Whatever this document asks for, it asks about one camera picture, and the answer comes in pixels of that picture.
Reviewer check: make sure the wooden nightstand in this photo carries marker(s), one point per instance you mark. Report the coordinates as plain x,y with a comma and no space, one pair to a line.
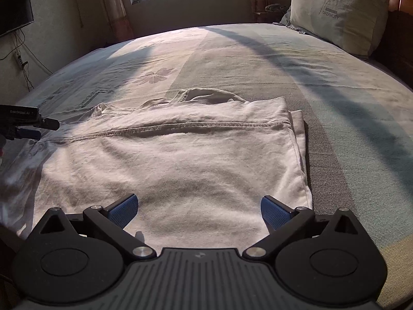
267,17

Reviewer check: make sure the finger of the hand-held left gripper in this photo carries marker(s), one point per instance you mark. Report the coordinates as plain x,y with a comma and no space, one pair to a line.
48,124
27,134

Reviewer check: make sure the blue-grey pillow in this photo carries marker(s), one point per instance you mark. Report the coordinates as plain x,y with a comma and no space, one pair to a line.
290,24

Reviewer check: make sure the patterned pastel bed sheet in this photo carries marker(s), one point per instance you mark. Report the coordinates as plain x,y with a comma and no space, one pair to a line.
338,103

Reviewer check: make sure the small grey bundle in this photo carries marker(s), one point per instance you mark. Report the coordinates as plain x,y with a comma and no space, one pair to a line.
276,8

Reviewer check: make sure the wooden headboard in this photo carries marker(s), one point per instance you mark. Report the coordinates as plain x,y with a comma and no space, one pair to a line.
400,38

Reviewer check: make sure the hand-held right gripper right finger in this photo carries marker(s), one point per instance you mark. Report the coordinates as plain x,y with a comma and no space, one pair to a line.
276,211

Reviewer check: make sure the beige printed pillow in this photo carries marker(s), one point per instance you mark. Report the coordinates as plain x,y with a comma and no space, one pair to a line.
338,13

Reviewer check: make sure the black wall television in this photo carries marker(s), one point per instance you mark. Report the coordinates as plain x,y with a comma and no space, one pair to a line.
14,14

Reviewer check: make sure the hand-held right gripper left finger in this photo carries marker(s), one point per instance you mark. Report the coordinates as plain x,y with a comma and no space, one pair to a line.
122,208

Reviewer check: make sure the white printed t-shirt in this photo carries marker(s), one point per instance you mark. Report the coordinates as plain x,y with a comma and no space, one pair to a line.
177,155

